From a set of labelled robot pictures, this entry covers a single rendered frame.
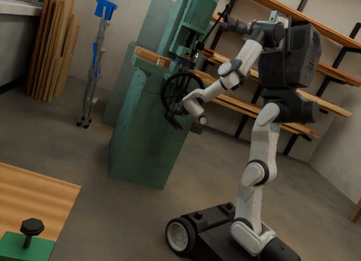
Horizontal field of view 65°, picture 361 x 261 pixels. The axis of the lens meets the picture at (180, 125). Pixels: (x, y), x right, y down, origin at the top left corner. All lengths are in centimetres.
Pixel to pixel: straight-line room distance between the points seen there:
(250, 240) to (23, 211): 117
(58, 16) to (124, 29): 149
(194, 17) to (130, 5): 242
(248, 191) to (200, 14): 118
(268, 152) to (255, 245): 50
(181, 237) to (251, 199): 46
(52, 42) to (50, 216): 235
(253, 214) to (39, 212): 116
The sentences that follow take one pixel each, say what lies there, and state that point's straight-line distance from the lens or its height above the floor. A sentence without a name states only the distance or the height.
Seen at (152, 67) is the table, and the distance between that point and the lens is 190.
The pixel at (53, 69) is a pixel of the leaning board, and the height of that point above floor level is 34.
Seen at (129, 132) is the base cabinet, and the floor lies 39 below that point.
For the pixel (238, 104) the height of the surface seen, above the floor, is 59.
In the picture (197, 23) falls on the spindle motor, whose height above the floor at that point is 125.
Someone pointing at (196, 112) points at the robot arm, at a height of 80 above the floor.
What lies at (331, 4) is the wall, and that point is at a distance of 518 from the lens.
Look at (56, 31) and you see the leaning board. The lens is 309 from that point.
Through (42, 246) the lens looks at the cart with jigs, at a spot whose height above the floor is 58.
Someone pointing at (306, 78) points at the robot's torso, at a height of 118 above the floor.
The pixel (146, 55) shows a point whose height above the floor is 92.
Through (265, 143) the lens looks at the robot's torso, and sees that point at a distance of 162.
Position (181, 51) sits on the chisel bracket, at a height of 104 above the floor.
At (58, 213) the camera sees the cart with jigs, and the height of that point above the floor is 53.
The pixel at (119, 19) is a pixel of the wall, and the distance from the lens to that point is 436.
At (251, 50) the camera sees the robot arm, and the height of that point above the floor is 119.
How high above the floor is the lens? 111
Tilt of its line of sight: 16 degrees down
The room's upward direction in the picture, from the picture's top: 24 degrees clockwise
